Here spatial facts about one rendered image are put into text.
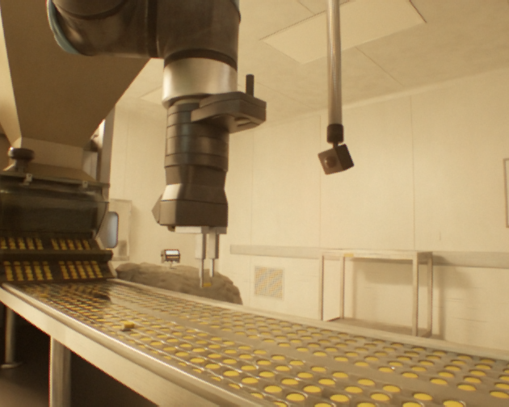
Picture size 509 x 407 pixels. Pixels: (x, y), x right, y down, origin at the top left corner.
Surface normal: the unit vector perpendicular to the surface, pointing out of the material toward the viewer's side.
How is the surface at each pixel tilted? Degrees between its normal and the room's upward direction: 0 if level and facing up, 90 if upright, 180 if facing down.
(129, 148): 90
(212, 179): 98
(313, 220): 90
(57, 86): 118
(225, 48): 90
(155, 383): 90
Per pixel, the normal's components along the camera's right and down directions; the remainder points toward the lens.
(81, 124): 0.63, 0.43
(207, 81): 0.32, -0.07
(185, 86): -0.23, -0.09
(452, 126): -0.68, -0.08
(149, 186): 0.73, -0.05
